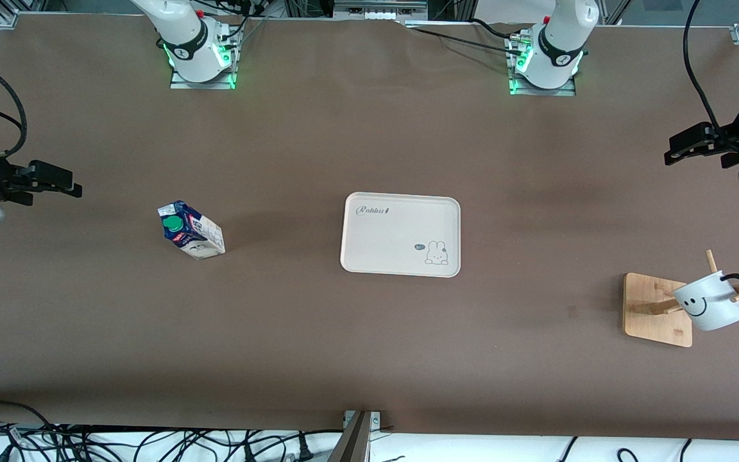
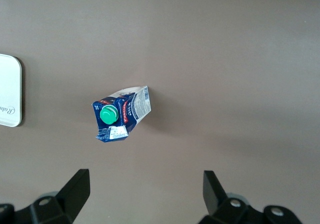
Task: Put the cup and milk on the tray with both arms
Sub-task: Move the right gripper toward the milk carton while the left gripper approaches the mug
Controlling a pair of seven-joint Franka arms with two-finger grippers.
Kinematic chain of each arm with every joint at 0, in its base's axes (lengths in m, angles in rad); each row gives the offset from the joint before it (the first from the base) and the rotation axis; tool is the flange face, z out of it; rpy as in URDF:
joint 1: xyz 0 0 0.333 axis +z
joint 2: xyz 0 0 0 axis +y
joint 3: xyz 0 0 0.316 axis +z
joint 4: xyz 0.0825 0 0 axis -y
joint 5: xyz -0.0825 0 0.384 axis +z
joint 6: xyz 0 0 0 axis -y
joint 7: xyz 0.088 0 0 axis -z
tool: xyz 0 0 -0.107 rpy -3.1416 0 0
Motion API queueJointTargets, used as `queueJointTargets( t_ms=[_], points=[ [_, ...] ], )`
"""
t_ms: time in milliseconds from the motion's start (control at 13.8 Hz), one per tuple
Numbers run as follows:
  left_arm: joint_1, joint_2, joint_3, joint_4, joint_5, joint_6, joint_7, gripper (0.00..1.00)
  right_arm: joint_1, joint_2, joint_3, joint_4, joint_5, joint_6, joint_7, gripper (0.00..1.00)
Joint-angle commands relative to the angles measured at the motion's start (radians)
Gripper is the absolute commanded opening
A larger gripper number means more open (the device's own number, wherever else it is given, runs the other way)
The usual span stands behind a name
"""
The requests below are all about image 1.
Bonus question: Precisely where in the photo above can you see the blue white milk carton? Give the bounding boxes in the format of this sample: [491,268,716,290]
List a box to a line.
[157,200,226,261]

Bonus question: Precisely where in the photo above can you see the white smiley face mug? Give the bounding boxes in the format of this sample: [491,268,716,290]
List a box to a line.
[672,271,739,332]

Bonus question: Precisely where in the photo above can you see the cream rabbit print tray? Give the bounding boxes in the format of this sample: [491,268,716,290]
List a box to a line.
[340,191,461,278]

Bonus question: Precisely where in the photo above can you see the wooden mug rack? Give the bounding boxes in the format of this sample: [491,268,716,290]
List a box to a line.
[624,250,739,348]

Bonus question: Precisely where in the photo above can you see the brown table cover mat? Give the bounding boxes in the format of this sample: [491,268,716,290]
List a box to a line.
[0,13,739,443]

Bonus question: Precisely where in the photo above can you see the white power strip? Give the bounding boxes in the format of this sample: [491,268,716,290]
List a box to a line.
[334,0,428,20]

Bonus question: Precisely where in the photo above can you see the dark aluminium profile bar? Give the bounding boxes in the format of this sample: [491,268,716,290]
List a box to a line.
[328,411,371,462]

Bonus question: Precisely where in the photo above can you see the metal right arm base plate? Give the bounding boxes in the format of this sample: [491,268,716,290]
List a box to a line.
[169,38,237,90]

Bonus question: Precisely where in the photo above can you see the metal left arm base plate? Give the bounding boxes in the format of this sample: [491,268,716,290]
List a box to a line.
[507,35,577,97]

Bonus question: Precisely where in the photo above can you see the black cable on table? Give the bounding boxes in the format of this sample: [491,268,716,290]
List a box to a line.
[406,18,531,55]

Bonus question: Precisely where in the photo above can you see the silver metal corner bracket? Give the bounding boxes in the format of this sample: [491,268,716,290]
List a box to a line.
[344,411,382,429]

